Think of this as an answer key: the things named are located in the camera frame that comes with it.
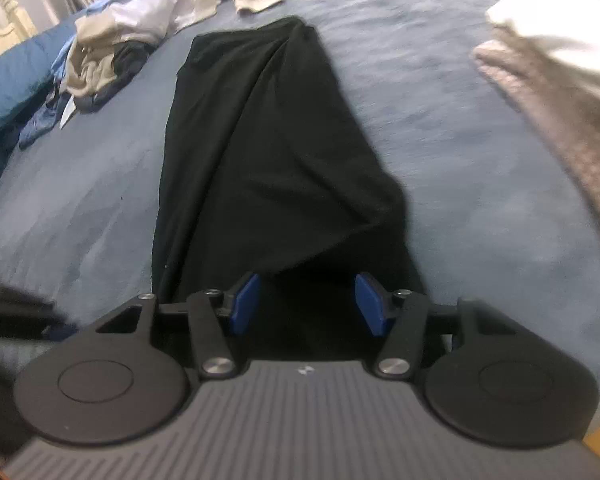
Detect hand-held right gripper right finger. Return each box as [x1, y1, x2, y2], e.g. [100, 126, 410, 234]
[355, 272, 519, 381]

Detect dark grey garment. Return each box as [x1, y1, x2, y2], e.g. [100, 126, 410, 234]
[75, 40, 156, 113]

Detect blue jeans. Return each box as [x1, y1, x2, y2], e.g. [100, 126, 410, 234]
[19, 85, 71, 150]

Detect beige patterned folded cloth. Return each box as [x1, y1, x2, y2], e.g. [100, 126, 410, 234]
[472, 35, 600, 261]

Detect white shirt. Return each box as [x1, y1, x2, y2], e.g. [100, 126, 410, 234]
[57, 95, 79, 129]

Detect blue duvet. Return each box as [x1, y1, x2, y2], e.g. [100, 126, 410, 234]
[0, 20, 81, 201]

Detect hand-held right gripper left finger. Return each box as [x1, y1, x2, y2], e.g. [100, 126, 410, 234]
[94, 272, 262, 380]

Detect black garment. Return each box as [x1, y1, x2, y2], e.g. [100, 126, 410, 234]
[151, 16, 428, 361]

